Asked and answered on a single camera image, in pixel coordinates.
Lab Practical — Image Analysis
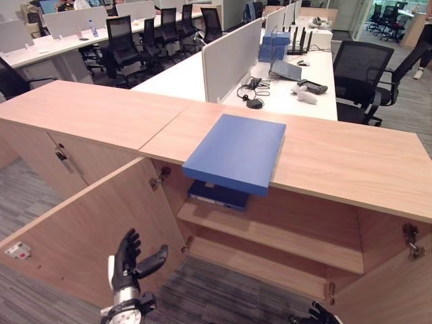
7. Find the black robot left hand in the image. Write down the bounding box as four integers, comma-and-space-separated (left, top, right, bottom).
107, 228, 169, 292

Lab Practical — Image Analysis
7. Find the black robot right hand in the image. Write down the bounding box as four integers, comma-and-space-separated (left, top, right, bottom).
288, 301, 342, 324

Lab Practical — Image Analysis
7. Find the blue box folder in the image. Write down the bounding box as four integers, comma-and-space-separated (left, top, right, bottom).
182, 113, 287, 196

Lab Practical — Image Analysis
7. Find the wooden cabinet door with latch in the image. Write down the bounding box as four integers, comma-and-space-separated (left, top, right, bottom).
0, 156, 188, 309

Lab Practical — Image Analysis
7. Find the wooden office cabinet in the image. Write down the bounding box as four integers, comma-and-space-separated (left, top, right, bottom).
138, 101, 432, 324

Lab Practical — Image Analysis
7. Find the blue folder with label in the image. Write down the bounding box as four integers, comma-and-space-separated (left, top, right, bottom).
187, 179, 251, 213

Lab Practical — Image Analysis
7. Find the closed wooden cabinet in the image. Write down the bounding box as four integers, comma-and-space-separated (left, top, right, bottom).
0, 80, 193, 197

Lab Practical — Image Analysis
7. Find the white office desk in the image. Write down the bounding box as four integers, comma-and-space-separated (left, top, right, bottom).
130, 26, 339, 122

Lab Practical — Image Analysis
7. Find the black mesh office chair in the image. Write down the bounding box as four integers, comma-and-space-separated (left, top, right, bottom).
331, 39, 421, 128

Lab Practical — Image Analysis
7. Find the white door latch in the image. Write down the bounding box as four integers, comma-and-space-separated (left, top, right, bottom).
3, 242, 32, 260

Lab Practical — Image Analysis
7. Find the white game controller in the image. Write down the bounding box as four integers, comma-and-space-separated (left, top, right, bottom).
290, 84, 318, 104

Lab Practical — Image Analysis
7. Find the long white desk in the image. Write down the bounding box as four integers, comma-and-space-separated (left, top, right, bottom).
0, 11, 210, 70

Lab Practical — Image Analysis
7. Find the grey desk divider panel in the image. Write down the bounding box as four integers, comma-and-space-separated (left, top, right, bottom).
0, 18, 35, 54
201, 17, 263, 103
43, 6, 109, 40
115, 0, 157, 20

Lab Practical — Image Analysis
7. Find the black handheld device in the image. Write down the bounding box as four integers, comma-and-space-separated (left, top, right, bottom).
296, 78, 329, 95

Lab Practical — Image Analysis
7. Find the grey laptop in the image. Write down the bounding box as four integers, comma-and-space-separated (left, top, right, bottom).
268, 59, 303, 82

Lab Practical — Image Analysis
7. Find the blue file boxes stack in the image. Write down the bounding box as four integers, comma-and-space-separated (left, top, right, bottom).
258, 26, 291, 63

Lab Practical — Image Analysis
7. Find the black wifi router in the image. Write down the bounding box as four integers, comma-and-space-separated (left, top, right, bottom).
285, 25, 315, 55

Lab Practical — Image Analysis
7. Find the white box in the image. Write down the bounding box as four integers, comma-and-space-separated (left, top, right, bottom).
303, 28, 333, 51

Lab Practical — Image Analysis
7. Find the person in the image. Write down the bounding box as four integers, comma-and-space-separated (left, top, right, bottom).
412, 13, 432, 80

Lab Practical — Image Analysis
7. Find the black cable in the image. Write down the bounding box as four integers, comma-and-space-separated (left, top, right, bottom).
236, 76, 271, 101

